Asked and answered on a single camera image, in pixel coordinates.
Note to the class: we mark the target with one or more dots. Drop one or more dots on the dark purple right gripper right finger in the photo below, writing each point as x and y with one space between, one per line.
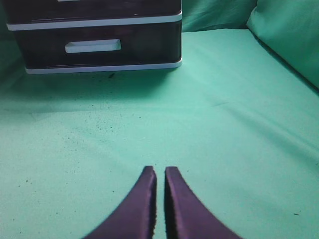
185 215

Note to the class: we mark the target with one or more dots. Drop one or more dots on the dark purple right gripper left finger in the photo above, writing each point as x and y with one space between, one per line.
135 217

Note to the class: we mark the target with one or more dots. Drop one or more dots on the green cloth table cover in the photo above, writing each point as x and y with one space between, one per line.
239 123

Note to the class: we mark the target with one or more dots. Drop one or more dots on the green cloth backdrop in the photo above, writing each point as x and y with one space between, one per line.
288 27

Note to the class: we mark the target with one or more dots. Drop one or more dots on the dark bottom drawer white handle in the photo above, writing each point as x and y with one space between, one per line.
101 45

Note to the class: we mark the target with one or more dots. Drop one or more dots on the white frame drawer cabinet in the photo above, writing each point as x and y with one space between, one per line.
103 22

